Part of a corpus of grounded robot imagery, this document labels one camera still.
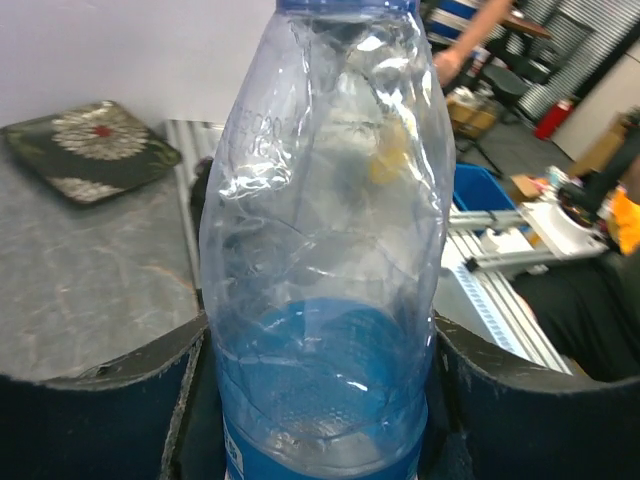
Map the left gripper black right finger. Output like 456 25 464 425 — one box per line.
425 314 639 479

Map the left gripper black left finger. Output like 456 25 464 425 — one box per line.
1 314 220 479

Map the blue-label water bottle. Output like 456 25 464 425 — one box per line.
199 1 455 479

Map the person forearm background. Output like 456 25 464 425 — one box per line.
434 0 512 87

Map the blue plastic bin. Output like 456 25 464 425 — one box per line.
453 164 516 211

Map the red fire extinguisher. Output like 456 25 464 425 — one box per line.
534 99 574 140

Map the slotted cable duct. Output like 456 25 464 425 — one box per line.
443 232 572 375

